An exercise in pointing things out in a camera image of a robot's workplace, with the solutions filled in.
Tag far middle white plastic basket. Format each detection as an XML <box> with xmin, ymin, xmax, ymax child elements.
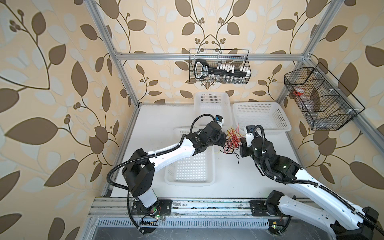
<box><xmin>194</xmin><ymin>92</ymin><xmax>233</xmax><ymax>132</ymax></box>

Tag black wire basket on wall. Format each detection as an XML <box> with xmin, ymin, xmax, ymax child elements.
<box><xmin>189</xmin><ymin>48</ymin><xmax>252</xmax><ymax>85</ymax></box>
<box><xmin>284</xmin><ymin>62</ymin><xmax>366</xmax><ymax>131</ymax></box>

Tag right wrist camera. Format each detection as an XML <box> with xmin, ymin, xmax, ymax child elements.
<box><xmin>245</xmin><ymin>125</ymin><xmax>255</xmax><ymax>147</ymax></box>

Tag black tool with white sockets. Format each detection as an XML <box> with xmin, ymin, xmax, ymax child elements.
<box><xmin>191</xmin><ymin>59</ymin><xmax>252</xmax><ymax>81</ymax></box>

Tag near white plastic basket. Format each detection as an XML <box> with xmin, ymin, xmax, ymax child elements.
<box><xmin>164</xmin><ymin>127</ymin><xmax>216</xmax><ymax>187</ymax></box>

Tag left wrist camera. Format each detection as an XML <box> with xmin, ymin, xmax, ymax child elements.
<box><xmin>215</xmin><ymin>115</ymin><xmax>224</xmax><ymax>127</ymax></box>

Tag red item in wire basket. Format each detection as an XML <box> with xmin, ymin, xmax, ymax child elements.
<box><xmin>292</xmin><ymin>87</ymin><xmax>306</xmax><ymax>97</ymax></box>

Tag white plastic basket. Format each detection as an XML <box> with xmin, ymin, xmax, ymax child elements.
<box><xmin>233</xmin><ymin>102</ymin><xmax>292</xmax><ymax>135</ymax></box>
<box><xmin>164</xmin><ymin>127</ymin><xmax>216</xmax><ymax>187</ymax></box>
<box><xmin>194</xmin><ymin>92</ymin><xmax>233</xmax><ymax>132</ymax></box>

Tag far right white plastic basket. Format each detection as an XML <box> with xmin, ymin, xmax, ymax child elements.
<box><xmin>233</xmin><ymin>102</ymin><xmax>292</xmax><ymax>135</ymax></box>

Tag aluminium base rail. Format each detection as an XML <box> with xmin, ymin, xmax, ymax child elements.
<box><xmin>86</xmin><ymin>197</ymin><xmax>337</xmax><ymax>229</ymax></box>

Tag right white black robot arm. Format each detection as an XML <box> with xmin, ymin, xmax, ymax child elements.
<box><xmin>240</xmin><ymin>125</ymin><xmax>384</xmax><ymax>240</ymax></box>

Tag black wire basket on back wall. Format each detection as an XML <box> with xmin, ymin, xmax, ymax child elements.
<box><xmin>189</xmin><ymin>48</ymin><xmax>252</xmax><ymax>85</ymax></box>

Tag red cables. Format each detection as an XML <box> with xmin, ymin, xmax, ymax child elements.
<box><xmin>222</xmin><ymin>122</ymin><xmax>245</xmax><ymax>154</ymax></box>

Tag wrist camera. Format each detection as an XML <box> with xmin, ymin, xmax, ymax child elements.
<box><xmin>245</xmin><ymin>125</ymin><xmax>255</xmax><ymax>147</ymax></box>
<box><xmin>215</xmin><ymin>115</ymin><xmax>224</xmax><ymax>127</ymax></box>

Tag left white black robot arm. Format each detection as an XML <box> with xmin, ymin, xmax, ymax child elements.
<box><xmin>107</xmin><ymin>114</ymin><xmax>227</xmax><ymax>235</ymax></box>

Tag black wire basket on right wall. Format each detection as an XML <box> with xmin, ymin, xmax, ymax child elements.
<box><xmin>284</xmin><ymin>62</ymin><xmax>366</xmax><ymax>131</ymax></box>

